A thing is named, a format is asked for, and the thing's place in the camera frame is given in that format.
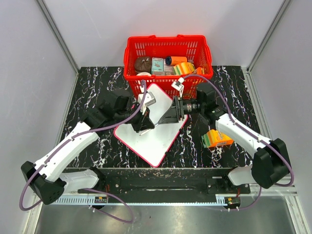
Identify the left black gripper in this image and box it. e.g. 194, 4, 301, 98
116, 101, 155, 133

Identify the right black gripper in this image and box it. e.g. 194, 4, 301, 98
158, 96, 204, 125

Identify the pink framed whiteboard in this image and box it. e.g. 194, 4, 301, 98
114, 83, 188, 167

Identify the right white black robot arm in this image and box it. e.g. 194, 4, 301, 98
158, 83, 291, 193

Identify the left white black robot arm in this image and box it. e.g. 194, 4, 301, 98
21, 93, 156, 205

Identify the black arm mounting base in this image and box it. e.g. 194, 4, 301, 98
90, 167, 251, 195

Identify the pink small box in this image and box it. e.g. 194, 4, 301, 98
163, 63, 174, 76

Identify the white round lid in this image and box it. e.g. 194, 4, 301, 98
137, 72, 151, 77

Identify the yellow sponge pack in basket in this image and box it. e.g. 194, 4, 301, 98
173, 62, 195, 75

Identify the orange snack packet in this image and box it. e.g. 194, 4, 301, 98
192, 67, 204, 75

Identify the teal small box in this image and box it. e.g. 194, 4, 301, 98
151, 57, 164, 76

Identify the orange blue can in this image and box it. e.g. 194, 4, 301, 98
165, 56, 188, 66

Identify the brown chocolate muffin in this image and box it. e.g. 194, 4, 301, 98
134, 57, 152, 74

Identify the red plastic shopping basket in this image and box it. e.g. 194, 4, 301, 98
123, 35, 214, 97

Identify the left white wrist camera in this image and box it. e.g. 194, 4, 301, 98
137, 92, 156, 113

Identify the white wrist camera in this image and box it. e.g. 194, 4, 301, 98
137, 92, 156, 113
171, 77, 185, 98

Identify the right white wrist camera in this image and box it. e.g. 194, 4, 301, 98
171, 77, 185, 98

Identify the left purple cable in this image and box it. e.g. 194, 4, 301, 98
19, 80, 148, 212

